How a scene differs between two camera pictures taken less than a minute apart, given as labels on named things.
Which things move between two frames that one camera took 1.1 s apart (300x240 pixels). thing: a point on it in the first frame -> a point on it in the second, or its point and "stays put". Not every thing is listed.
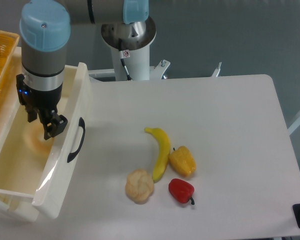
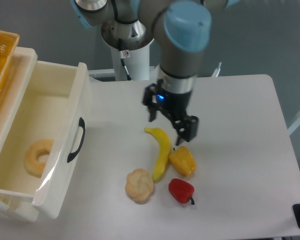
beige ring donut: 34,137 -> 35,149
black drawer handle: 72,156 stays put
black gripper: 54,124 -> 176,105
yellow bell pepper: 182,161 stays put
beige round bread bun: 139,186 stays put
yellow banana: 164,149 stays put
